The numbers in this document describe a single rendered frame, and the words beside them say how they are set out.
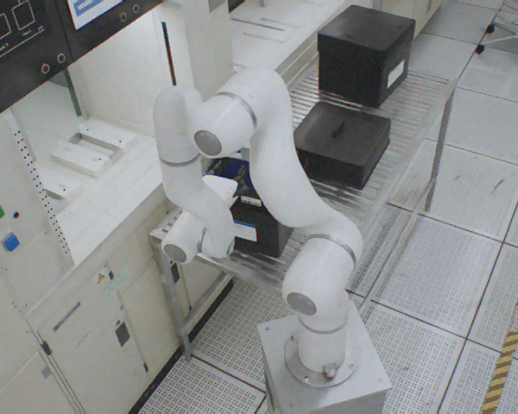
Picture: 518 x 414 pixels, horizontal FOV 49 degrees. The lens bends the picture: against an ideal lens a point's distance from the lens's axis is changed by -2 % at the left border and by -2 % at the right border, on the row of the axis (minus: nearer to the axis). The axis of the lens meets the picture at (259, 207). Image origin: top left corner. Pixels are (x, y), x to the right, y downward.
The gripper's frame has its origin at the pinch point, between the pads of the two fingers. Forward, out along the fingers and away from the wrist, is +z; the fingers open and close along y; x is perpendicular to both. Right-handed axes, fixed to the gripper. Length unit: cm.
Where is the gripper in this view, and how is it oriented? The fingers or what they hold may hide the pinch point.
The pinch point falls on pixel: (230, 170)
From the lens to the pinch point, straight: 157.1
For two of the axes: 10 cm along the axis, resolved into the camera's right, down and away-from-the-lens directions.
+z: 3.8, -6.6, 6.5
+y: 9.2, 2.2, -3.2
